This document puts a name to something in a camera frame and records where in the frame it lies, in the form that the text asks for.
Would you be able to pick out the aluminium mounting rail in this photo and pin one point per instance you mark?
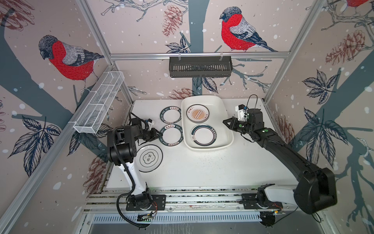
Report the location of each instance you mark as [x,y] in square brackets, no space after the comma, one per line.
[209,199]

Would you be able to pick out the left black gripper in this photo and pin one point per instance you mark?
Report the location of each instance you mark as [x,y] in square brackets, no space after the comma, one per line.
[153,133]

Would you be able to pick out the orange sunburst plate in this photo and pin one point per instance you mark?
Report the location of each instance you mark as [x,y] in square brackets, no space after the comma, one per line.
[197,113]

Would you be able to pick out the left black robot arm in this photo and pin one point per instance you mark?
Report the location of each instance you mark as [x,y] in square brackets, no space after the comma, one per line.
[122,152]

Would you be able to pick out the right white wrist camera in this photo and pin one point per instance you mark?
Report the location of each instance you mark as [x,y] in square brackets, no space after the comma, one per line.
[241,112]

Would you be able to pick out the white mesh wall basket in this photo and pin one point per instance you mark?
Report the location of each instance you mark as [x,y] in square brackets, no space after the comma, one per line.
[96,110]

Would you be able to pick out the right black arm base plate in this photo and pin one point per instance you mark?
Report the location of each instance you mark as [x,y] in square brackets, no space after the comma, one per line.
[252,201]

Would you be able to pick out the green ring plate back left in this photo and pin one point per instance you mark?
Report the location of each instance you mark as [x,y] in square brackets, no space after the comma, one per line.
[170,115]

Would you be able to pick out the white plastic bin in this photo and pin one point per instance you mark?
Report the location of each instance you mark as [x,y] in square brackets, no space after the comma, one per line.
[217,113]

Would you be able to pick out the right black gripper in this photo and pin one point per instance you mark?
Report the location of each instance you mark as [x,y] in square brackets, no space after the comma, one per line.
[233,124]

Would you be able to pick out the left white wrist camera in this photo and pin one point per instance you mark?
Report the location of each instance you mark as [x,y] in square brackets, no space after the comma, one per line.
[150,123]

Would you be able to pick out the black wire shelf basket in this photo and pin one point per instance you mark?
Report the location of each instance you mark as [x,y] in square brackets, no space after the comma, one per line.
[200,67]

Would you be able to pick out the horizontal aluminium frame bar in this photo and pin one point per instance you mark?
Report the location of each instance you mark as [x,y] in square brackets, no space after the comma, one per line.
[236,55]

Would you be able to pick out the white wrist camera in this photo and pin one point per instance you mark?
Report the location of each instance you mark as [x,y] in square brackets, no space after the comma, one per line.
[150,123]
[241,112]

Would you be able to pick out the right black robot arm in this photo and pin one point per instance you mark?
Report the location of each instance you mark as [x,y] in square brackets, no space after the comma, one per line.
[316,189]

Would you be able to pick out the white plate black cloud emblem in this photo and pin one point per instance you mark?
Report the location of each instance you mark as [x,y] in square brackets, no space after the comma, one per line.
[148,158]

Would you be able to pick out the green ring plate mid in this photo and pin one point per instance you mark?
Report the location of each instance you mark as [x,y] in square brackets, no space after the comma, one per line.
[171,135]

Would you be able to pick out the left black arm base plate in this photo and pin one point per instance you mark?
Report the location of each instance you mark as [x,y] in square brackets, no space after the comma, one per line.
[143,202]

